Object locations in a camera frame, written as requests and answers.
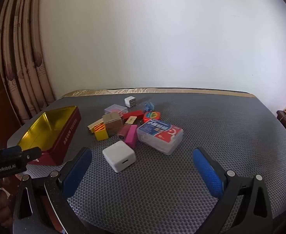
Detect black white zigzag cube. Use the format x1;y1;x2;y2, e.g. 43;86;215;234
124;96;137;108

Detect clear box of cards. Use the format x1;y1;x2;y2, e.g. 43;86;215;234
136;119;184;155

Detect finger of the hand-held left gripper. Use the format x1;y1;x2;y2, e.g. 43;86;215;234
22;147;41;163
0;146;22;160

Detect pink box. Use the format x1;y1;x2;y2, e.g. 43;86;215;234
124;124;138;150

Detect white charger cube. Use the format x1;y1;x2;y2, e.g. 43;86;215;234
102;140;136;173

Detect pink bottle with gold cap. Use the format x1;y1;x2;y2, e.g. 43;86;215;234
118;116;137;140

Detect blue tape measure keychain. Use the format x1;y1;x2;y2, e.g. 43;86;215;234
143;101;156;112

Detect brown cardboard box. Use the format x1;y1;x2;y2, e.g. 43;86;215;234
102;113;123;137

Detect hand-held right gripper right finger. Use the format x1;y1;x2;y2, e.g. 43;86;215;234
192;147;274;234

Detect red tin box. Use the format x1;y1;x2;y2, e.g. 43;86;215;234
16;105;81;167

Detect clear plastic box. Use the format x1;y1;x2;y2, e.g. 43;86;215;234
104;104;127;115

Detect yellow red-striped box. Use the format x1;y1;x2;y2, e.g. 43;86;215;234
94;124;109;141

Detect gold bar case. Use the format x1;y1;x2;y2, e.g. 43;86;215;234
87;118;105;134

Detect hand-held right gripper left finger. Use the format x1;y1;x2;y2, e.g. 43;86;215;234
13;147;93;234

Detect beige patterned curtain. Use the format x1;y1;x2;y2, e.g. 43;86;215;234
0;0;56;125

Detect colourful red round tin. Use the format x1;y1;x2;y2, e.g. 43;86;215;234
142;111;161;124

